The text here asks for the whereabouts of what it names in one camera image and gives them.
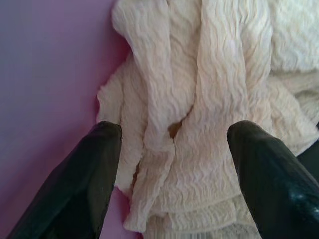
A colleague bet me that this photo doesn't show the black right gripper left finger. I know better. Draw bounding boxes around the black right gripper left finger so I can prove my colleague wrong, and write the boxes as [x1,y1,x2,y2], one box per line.
[6,120,123,239]

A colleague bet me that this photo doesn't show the black garment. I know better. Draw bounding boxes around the black garment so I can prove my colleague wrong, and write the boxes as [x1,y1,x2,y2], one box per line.
[296,124,319,185]

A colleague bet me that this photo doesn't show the cream textured knit garment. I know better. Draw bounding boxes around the cream textured knit garment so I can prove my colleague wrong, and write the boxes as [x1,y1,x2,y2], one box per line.
[96,0,319,239]

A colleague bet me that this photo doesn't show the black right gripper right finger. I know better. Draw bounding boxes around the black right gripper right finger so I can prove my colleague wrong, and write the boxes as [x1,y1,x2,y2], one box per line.
[226,120,319,239]

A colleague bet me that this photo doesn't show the pink plastic laundry basket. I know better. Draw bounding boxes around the pink plastic laundry basket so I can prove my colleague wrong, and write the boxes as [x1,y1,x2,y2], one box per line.
[0,0,150,239]

